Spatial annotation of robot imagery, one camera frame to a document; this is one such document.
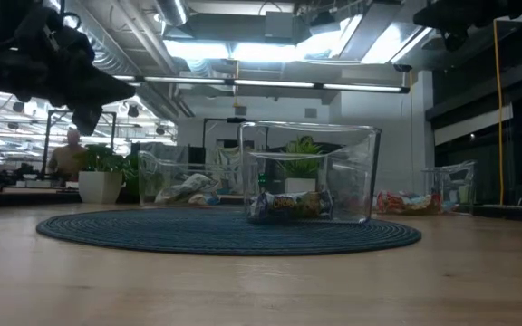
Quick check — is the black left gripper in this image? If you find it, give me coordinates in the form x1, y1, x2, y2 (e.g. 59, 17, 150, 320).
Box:
14, 8, 136, 136

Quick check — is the clear plastic bin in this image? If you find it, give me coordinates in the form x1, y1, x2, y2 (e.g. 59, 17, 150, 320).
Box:
237, 120, 383, 224
137, 149, 262, 207
372, 158, 477, 216

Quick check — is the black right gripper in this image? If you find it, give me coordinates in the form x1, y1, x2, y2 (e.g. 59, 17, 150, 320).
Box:
413, 0, 522, 53

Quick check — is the red granola bar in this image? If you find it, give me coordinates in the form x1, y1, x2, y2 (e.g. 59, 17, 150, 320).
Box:
375, 189, 414, 215
401, 192, 442, 214

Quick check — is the large barcode snack bag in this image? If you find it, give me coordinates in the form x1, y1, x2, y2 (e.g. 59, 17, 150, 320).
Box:
260, 189, 334, 212

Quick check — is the grey ceiling box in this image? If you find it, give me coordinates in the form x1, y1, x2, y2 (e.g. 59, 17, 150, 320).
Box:
264, 11, 295, 40

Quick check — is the spiky green plant white pot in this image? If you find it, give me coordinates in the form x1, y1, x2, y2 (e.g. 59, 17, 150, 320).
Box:
278, 135, 326, 195

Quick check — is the black aluminium rig frame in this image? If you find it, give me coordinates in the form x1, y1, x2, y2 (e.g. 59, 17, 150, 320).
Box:
472, 203, 522, 224

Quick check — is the black workstation frame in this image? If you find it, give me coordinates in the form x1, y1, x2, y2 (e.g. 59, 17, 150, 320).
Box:
201, 116, 249, 150
41, 108, 118, 180

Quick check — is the leafy green plant white pot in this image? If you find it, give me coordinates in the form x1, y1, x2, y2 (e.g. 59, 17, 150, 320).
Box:
73, 143, 138, 205

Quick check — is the dark office desk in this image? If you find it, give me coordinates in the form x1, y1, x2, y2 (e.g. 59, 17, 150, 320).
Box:
0, 178, 82, 205

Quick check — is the person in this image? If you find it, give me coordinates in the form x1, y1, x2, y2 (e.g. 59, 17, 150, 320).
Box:
46, 128, 89, 183

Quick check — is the long LED light bar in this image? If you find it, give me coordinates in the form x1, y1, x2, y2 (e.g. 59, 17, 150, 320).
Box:
113, 74, 411, 94

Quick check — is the round dark blue woven mat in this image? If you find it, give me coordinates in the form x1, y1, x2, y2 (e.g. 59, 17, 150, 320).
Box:
35, 206, 423, 257

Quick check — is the hanging yellow cable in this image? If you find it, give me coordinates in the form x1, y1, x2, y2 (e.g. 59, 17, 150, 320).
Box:
491, 18, 506, 206

